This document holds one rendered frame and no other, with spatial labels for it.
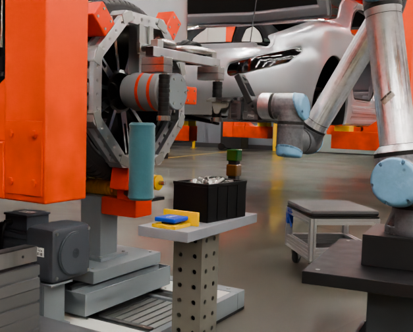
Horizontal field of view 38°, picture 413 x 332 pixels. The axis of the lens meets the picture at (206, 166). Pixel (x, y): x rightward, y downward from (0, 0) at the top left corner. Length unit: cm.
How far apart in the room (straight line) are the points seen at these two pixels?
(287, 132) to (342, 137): 359
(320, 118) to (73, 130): 88
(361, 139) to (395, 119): 367
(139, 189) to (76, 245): 27
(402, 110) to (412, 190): 24
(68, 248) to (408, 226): 108
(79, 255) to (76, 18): 75
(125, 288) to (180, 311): 41
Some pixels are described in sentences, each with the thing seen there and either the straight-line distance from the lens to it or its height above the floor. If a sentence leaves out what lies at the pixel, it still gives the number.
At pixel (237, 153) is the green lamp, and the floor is 65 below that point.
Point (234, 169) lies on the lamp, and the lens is 200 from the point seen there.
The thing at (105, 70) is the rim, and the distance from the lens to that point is 220.
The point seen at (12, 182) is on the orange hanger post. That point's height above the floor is 57.
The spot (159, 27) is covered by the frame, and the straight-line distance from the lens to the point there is 228.
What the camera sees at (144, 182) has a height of 54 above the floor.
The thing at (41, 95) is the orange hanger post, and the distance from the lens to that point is 165.
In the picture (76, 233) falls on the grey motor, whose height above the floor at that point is 38.
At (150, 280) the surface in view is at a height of 14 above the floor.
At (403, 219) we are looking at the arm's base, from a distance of 206.
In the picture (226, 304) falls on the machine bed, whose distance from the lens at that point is 236.
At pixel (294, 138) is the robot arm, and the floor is 70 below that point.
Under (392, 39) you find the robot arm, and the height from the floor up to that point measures 101.
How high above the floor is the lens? 76
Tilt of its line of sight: 4 degrees down
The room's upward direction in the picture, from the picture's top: 2 degrees clockwise
